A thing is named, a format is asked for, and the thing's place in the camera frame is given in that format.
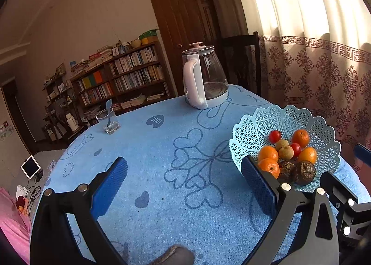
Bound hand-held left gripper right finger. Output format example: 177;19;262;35
241;155;339;265

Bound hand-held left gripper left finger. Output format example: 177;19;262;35
30;156;128;265

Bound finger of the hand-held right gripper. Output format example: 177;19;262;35
320;172;371;235
354;144;371;167

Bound large orange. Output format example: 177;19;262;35
258;146;279;163
258;158;280;179

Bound dark brown mangosteen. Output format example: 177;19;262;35
278;161;296;181
292;161;317;186

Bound small mandarin orange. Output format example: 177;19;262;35
297;147;317;165

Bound teal plastic lattice basket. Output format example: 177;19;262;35
229;105;342;193

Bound blue printed tablecloth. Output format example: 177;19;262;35
30;84;371;265

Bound clear drinking glass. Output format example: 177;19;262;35
96;108;120;134

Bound white thermos jug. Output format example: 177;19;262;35
65;113;79;131

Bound white tablet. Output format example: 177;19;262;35
21;155;41;179

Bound red orange toy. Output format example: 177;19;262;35
16;197;31;215

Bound dark wooden shelf rack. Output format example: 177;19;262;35
43;74;87;142

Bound wooden bookshelf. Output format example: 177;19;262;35
70;40;171;121

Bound pink dotted blanket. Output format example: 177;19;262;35
0;188;32;264

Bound rows of books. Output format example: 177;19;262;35
76;46;170;112

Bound white wardrobe with stickers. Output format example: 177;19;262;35
0;87;31;193

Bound patterned beige curtain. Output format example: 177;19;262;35
226;0;371;173

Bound dark wooden chair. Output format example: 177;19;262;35
219;32;261;97

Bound dark wooden door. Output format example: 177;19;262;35
146;0;229;97

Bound black cables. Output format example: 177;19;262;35
26;185;42;199

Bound glass kettle with white handle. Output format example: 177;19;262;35
182;42;229;110

